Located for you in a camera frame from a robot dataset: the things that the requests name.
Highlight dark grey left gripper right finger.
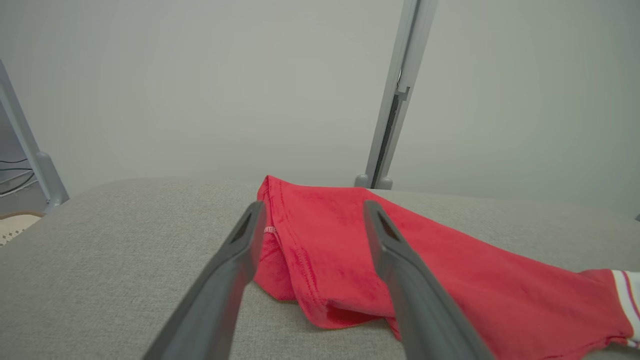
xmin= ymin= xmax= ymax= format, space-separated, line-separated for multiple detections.
xmin=363 ymin=199 xmax=496 ymax=360

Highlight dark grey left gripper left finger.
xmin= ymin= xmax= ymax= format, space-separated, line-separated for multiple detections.
xmin=142 ymin=201 xmax=268 ymax=360

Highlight red shorts with white stripe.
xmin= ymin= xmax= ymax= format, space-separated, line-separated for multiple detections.
xmin=252 ymin=174 xmax=640 ymax=360

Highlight beige woven basket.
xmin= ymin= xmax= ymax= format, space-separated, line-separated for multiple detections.
xmin=0 ymin=210 xmax=46 ymax=247

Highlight grey metal frame leg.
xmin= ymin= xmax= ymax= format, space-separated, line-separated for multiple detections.
xmin=0 ymin=60 xmax=70 ymax=214

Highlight grey metal partition post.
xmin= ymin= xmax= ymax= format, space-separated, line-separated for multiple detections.
xmin=354 ymin=0 xmax=439 ymax=191

